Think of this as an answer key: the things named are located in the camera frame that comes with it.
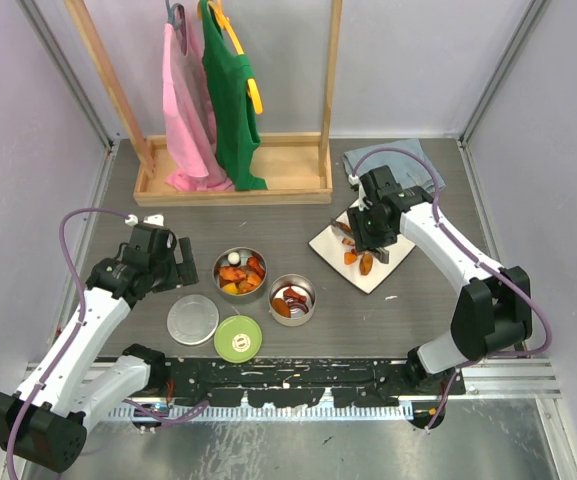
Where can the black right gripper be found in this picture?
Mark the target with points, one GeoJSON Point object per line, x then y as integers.
{"type": "Point", "coordinates": [363, 239]}

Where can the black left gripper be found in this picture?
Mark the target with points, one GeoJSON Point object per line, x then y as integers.
{"type": "Point", "coordinates": [182, 273]}

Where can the yellow food piece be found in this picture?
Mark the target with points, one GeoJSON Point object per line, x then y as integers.
{"type": "Point", "coordinates": [230, 288]}

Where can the round steel lid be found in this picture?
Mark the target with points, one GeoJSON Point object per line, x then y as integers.
{"type": "Point", "coordinates": [193, 320]}

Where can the large round steel tin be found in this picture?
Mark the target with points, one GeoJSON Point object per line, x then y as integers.
{"type": "Point", "coordinates": [248, 289]}

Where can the red food piece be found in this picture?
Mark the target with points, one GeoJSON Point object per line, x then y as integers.
{"type": "Point", "coordinates": [254, 264]}

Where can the green round lid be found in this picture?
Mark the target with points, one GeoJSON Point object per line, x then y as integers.
{"type": "Point", "coordinates": [238, 339]}

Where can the orange fried food piece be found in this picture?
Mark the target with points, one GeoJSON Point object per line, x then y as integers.
{"type": "Point", "coordinates": [281, 307]}

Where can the red bacon piece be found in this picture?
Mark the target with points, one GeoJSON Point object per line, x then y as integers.
{"type": "Point", "coordinates": [290, 293]}

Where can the small steel bowl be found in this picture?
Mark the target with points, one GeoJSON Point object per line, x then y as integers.
{"type": "Point", "coordinates": [298, 283]}

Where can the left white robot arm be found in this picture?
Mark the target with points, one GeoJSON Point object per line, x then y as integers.
{"type": "Point", "coordinates": [46, 421]}

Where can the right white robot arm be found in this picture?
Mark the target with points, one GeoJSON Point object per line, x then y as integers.
{"type": "Point", "coordinates": [491, 313]}

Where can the food pile on plate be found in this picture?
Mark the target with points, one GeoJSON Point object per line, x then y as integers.
{"type": "Point", "coordinates": [364, 260]}

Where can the white square plate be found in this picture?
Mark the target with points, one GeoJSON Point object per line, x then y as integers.
{"type": "Point", "coordinates": [328, 246]}

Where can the wooden clothes rack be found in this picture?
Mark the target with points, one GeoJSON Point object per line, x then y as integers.
{"type": "Point", "coordinates": [296, 166]}

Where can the pink shirt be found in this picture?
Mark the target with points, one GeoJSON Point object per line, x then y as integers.
{"type": "Point", "coordinates": [190, 123]}

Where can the green shirt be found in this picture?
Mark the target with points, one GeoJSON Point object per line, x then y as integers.
{"type": "Point", "coordinates": [236, 128]}

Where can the grey clothes hanger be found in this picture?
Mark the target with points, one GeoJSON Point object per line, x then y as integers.
{"type": "Point", "coordinates": [176, 17]}

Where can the yellow clothes hanger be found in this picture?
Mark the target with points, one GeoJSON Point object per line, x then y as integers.
{"type": "Point", "coordinates": [224, 45]}

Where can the white cable duct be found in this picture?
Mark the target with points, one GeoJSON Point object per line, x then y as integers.
{"type": "Point", "coordinates": [324, 411]}

